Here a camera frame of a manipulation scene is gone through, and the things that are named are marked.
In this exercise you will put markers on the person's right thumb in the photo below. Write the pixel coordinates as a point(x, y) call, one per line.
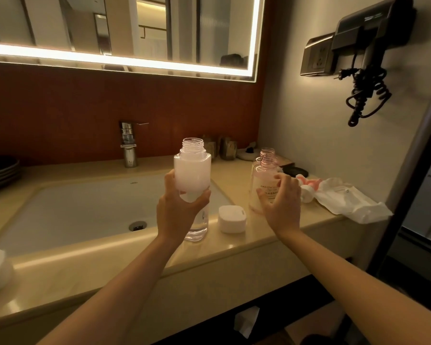
point(263, 197)

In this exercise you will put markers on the chrome faucet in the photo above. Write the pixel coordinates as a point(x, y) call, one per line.
point(129, 150)

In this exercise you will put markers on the black wall hair dryer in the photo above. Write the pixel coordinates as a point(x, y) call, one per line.
point(373, 28)

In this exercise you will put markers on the white sink basin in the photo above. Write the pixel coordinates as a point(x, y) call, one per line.
point(75, 211)

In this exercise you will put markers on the white plastic bag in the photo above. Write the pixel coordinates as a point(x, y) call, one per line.
point(352, 201)

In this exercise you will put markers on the black round lid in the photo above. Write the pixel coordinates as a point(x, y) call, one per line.
point(295, 172)

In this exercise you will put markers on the stack of dark plates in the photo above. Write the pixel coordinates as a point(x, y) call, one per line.
point(0, 172)

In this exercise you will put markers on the white square bottle cap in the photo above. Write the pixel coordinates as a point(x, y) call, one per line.
point(232, 219)

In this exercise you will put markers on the pink and white tube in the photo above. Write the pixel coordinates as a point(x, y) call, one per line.
point(309, 188)

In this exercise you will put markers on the person's left thumb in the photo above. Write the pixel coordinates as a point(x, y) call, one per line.
point(198, 200)

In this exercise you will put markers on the metal sink drain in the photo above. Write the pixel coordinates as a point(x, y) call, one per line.
point(138, 226)

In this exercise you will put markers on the small white tray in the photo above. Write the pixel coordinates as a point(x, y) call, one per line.
point(244, 156)

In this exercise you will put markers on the brown amenity packet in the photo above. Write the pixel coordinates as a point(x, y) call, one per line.
point(210, 147)
point(228, 149)

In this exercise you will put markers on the person's right forearm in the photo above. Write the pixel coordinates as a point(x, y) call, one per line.
point(344, 276)

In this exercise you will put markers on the person's right hand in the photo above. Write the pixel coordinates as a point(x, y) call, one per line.
point(283, 208)

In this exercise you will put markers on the person's left hand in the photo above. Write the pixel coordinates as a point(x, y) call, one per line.
point(176, 215)

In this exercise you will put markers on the clear bottle with white liquid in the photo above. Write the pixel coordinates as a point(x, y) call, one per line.
point(192, 168)

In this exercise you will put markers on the white tissue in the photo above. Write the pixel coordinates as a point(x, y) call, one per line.
point(246, 321)

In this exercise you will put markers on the dark metal door frame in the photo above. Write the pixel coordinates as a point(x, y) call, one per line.
point(406, 168)

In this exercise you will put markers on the person's left forearm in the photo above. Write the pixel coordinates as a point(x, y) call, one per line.
point(129, 291)

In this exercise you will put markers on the lit wall mirror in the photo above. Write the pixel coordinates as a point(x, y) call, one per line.
point(129, 32)

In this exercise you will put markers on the grey wall socket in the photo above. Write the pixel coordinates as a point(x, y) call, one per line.
point(318, 55)

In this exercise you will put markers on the pink transparent bottle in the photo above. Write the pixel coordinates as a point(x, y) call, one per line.
point(263, 176)

